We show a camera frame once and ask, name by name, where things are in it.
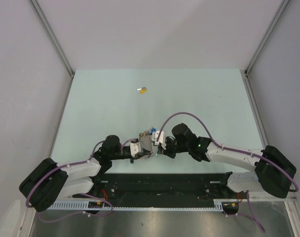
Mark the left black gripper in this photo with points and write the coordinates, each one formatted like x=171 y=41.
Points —
x=131 y=159

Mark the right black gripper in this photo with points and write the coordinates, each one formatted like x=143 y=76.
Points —
x=166 y=151

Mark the metal key organizer red handle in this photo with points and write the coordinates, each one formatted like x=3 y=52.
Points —
x=145 y=139

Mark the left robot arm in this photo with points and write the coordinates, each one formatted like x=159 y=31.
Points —
x=50 y=180

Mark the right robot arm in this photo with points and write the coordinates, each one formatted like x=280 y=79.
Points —
x=266 y=169

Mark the key with yellow tag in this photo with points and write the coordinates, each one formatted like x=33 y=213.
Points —
x=142 y=90

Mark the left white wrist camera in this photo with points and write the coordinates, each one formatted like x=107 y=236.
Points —
x=135 y=148

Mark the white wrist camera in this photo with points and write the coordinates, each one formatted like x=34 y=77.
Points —
x=158 y=138
x=135 y=148

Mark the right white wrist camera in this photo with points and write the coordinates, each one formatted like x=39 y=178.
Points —
x=158 y=138

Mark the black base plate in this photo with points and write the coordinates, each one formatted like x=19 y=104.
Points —
x=161 y=190

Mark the white slotted cable duct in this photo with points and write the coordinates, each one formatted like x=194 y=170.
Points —
x=93 y=205

